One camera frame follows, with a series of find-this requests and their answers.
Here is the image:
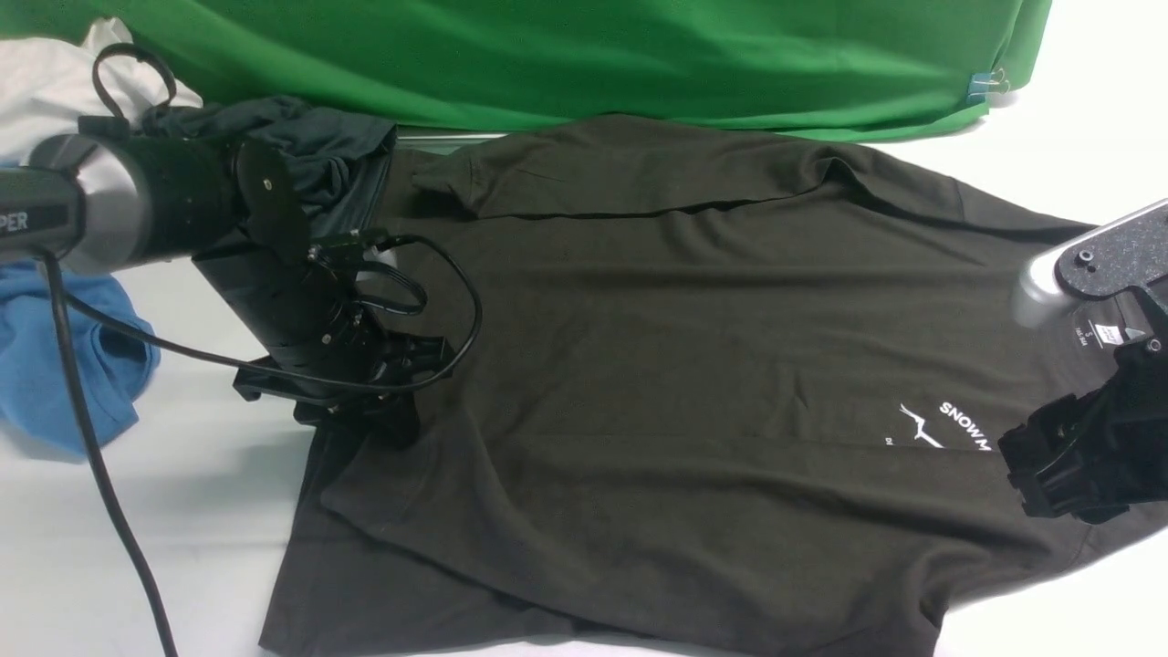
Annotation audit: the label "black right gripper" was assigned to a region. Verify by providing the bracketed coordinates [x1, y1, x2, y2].
[997, 339, 1167, 524]

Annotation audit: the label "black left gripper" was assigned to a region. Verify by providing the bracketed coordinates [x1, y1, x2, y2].
[193, 138, 454, 448]

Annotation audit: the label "dark gray long-sleeve shirt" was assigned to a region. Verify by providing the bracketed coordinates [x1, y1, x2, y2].
[260, 115, 1164, 656]

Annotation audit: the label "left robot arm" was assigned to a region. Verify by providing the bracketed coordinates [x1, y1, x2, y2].
[4, 117, 460, 448]

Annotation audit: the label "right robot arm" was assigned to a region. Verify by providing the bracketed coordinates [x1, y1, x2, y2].
[997, 201, 1167, 525]

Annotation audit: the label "dark teal crumpled shirt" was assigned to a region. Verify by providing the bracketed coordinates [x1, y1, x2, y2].
[141, 96, 398, 236]

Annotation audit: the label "blue crumpled shirt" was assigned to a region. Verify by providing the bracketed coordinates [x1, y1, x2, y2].
[1, 261, 162, 459]

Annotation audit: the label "blue binder clip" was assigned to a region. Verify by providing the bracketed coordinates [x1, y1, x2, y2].
[965, 68, 1011, 108]

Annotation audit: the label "green backdrop cloth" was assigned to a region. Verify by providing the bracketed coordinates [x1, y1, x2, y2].
[4, 1, 1052, 141]

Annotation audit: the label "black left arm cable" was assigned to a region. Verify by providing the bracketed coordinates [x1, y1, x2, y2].
[41, 44, 484, 657]

